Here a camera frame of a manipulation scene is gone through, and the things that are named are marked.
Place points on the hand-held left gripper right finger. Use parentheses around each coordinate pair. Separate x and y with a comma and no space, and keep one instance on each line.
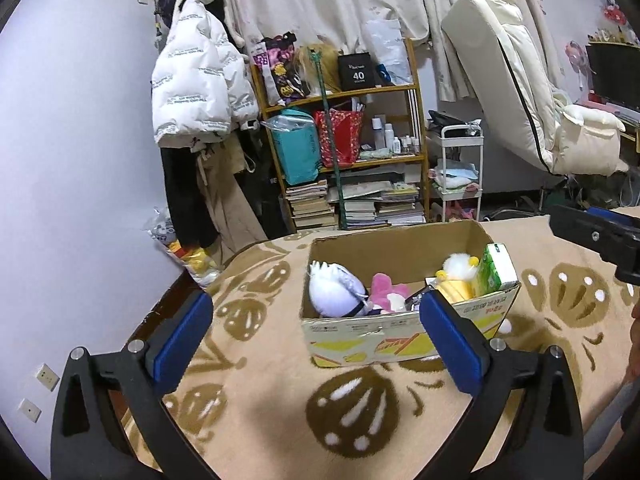
(452,347)

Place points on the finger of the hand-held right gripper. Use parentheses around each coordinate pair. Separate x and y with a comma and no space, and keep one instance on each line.
(595,235)
(612,212)

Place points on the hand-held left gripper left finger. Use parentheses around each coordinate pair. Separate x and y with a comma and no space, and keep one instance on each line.
(182,345)

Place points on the black packet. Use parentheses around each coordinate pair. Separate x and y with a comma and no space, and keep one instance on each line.
(415,302)

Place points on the white chick plush toy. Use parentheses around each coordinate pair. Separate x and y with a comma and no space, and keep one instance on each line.
(457,265)

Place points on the green white carton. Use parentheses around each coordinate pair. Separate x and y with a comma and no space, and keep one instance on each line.
(495,270)

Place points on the printed cardboard box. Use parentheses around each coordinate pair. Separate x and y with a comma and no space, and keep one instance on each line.
(360,340)

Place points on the white-haired plush doll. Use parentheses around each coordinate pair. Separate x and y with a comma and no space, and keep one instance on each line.
(332,292)

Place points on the yellow plush toy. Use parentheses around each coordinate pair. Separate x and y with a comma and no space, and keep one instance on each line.
(457,291)

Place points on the plastic bag of yellow toys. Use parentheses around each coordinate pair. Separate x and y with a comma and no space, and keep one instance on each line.
(195,260)

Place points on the pink plush toy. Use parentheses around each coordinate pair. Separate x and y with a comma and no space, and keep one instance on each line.
(382,287)

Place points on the beige patterned blanket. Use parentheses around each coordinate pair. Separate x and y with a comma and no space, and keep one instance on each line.
(280,410)

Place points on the white trolley cart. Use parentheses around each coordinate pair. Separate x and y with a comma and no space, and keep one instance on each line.
(479,175)

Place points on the black monitor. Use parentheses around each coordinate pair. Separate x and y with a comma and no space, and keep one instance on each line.
(615,75)

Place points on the black coat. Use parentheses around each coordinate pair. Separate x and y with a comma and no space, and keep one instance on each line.
(190,195)

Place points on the beige coat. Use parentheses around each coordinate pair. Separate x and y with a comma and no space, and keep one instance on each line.
(225,200)

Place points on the light blue folded cloths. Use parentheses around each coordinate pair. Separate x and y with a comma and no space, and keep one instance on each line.
(455,175)

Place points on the stack of flat magazines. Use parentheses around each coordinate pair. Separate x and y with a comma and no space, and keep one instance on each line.
(385,207)

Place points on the black hanging garment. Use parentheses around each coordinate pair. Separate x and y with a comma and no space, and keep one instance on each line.
(265,195)

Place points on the stack of thick books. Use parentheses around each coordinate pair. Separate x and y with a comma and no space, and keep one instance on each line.
(310,205)

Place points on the cream folding sofa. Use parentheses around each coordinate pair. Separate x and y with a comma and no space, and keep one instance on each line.
(500,60)

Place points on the black item on cart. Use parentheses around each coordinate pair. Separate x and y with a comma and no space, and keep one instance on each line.
(445,119)

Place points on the teal bag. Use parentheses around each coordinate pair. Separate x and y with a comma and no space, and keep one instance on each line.
(295,155)

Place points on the row of white bottles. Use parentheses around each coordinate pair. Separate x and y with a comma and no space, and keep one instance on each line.
(390,135)

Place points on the green pole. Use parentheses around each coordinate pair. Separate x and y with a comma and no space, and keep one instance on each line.
(331,150)

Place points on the red bag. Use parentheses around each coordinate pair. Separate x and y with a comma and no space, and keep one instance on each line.
(340,140)

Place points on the white puffer jacket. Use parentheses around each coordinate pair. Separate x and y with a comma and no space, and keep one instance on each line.
(200,75)

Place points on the wooden shelf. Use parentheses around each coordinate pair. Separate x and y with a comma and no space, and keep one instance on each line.
(350,94)

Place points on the white plastic bag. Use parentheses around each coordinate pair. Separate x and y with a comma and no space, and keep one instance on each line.
(387,50)

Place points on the black box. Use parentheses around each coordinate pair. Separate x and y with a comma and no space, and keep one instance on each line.
(357,72)

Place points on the black printed bag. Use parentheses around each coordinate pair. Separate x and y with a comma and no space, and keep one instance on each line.
(280,70)

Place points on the blonde wig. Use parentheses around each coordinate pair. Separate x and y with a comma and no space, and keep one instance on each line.
(325,65)

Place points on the cream curtain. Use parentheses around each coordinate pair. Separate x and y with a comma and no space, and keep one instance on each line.
(325,0)

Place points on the white wall socket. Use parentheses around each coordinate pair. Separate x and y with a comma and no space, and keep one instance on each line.
(47,376)
(29,411)

